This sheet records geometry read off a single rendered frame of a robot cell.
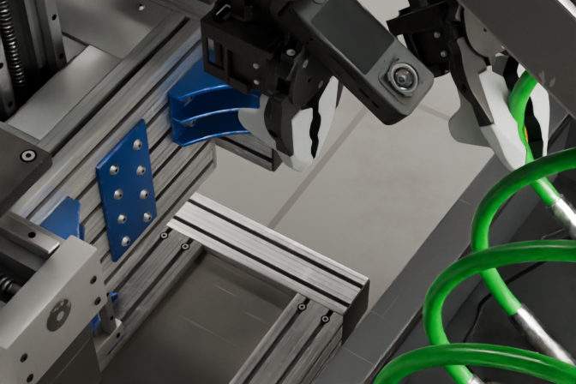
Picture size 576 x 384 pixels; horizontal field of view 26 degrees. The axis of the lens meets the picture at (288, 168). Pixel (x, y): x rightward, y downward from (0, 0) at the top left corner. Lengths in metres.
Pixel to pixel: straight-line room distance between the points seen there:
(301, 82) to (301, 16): 0.05
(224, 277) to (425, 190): 0.57
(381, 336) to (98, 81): 0.46
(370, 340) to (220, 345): 0.90
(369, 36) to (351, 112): 1.81
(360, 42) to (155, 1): 0.68
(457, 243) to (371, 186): 1.29
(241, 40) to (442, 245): 0.46
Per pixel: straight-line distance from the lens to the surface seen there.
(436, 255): 1.25
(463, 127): 1.01
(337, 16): 0.86
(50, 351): 1.23
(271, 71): 0.88
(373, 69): 0.86
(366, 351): 1.18
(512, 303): 1.03
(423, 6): 1.02
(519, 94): 0.98
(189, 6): 1.49
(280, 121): 0.89
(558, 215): 1.04
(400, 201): 2.52
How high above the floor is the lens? 1.95
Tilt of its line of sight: 49 degrees down
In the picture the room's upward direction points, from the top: straight up
